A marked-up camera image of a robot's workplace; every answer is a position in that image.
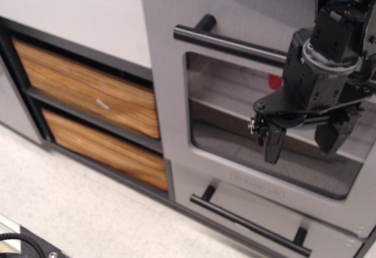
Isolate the dark grey shelf frame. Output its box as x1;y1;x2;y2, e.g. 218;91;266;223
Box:
1;18;174;205

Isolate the grey toy oven door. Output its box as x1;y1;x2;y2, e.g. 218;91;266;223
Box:
143;0;375;237

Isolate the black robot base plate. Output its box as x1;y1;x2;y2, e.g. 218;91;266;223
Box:
20;226;71;258

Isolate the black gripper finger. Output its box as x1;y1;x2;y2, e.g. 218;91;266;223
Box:
264;123;286;164
314;113;359;155

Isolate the white oven tray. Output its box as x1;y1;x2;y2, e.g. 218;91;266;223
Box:
187;60;375;165

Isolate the wood grain drawer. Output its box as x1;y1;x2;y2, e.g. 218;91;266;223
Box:
42;109;169;191
12;38;160;139

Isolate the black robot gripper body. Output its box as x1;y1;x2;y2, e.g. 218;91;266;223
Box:
250;30;371;146

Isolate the red toy strawberry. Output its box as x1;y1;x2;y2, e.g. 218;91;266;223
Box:
268;74;283;90

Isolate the lower wood grain drawer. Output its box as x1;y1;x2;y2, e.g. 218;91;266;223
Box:
42;109;169;191

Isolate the upper wood grain drawer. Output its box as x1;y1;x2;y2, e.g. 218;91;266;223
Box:
12;38;160;139

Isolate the black bottom drawer handle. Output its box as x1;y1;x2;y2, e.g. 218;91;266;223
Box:
190;185;312;257

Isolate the black oven door handle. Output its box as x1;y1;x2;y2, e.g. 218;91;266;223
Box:
173;14;287;68

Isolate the grey bottom oven drawer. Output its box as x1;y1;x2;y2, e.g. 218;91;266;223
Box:
172;165;364;257

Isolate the black braided cable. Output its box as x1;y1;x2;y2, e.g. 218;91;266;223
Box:
0;232;48;258

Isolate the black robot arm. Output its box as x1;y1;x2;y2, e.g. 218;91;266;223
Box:
249;0;375;164

